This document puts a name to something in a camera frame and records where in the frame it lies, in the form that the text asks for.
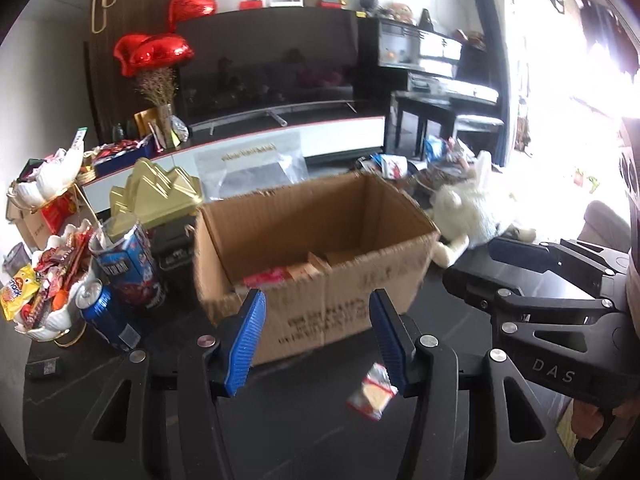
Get person's right hand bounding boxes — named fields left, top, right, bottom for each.
left=570, top=401, right=607, bottom=439

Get clear plastic bag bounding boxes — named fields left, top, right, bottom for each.
left=194, top=141, right=308, bottom=206

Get blue tray of snacks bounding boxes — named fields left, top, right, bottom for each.
left=92, top=137, right=156, bottom=178

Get dark clear-lidded container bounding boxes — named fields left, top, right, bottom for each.
left=150, top=217, right=196, bottom=273

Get yellow mountain-shaped tissue box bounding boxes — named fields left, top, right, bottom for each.
left=109, top=157, right=203, bottom=241

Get white television cabinet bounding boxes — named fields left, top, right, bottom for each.
left=82, top=115, right=386, bottom=201

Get black piano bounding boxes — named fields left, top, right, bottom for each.
left=357, top=17, right=501, bottom=106

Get white and red snack packet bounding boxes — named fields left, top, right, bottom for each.
left=346, top=362, right=398, bottom=421

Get blue and red snack tub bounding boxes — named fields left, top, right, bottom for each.
left=89, top=212, right=168, bottom=308

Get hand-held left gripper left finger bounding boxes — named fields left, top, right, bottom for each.
left=75, top=289, right=267, bottom=480

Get small cardboard box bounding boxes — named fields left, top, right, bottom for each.
left=10, top=205, right=56, bottom=251

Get blue soda can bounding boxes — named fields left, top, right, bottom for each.
left=80, top=280, right=143, bottom=352

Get pile of assorted snack packets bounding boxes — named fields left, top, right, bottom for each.
left=0, top=232, right=96, bottom=328

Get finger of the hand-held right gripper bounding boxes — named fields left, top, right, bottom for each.
left=489, top=237, right=630, bottom=282
left=442, top=255, right=627, bottom=322

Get dried flowers in vase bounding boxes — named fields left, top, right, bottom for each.
left=134, top=67, right=190, bottom=150

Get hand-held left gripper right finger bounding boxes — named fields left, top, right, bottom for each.
left=369, top=289, right=567, bottom=480

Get white shell two-tier stand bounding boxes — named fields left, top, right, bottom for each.
left=7, top=147, right=99, bottom=346

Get red heart balloon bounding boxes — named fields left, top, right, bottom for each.
left=167, top=0, right=218, bottom=33
left=113, top=33, right=196, bottom=78

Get white plush toy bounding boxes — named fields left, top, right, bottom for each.
left=430, top=150, right=537, bottom=267

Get black television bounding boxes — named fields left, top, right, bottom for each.
left=175, top=7, right=361, bottom=126

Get heap of snack bags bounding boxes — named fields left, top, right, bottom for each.
left=356, top=135, right=476, bottom=196

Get black remote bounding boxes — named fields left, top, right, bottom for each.
left=25, top=357, right=63, bottom=380

